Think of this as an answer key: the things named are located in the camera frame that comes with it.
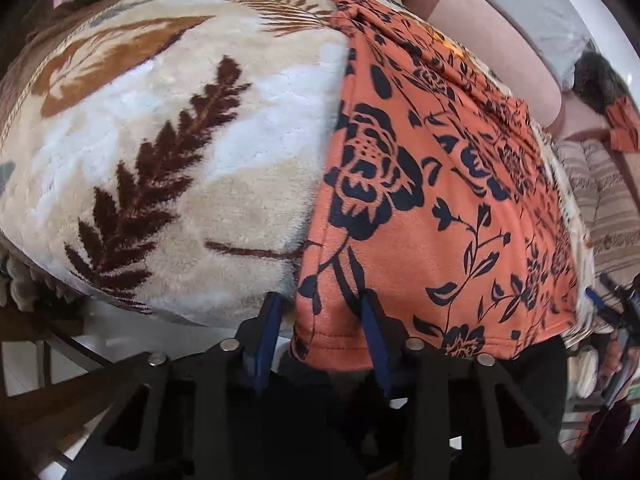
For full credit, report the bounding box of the orange floral garment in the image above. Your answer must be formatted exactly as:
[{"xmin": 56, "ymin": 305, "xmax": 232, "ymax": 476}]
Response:
[{"xmin": 292, "ymin": 0, "xmax": 577, "ymax": 372}]

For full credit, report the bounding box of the striped cushion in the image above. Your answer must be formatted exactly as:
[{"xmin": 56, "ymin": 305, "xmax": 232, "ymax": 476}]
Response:
[{"xmin": 554, "ymin": 140, "xmax": 639, "ymax": 285}]

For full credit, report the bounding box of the orange folded cloth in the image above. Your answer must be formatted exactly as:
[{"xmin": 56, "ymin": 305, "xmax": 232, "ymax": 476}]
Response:
[{"xmin": 605, "ymin": 96, "xmax": 640, "ymax": 153}]

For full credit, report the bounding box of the black furry item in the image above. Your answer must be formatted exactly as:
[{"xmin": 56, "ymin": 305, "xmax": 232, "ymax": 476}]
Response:
[{"xmin": 573, "ymin": 51, "xmax": 629, "ymax": 115}]

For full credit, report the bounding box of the beige leaf-print blanket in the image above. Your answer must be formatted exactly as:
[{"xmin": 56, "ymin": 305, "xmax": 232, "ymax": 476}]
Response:
[{"xmin": 1, "ymin": 0, "xmax": 593, "ymax": 341}]

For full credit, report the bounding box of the pink quilted bolster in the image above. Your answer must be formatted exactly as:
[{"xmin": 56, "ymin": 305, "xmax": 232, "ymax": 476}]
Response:
[{"xmin": 402, "ymin": 0, "xmax": 565, "ymax": 134}]

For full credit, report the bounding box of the grey pillow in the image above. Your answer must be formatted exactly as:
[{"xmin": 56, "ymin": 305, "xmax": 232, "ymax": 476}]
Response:
[{"xmin": 486, "ymin": 0, "xmax": 591, "ymax": 91}]

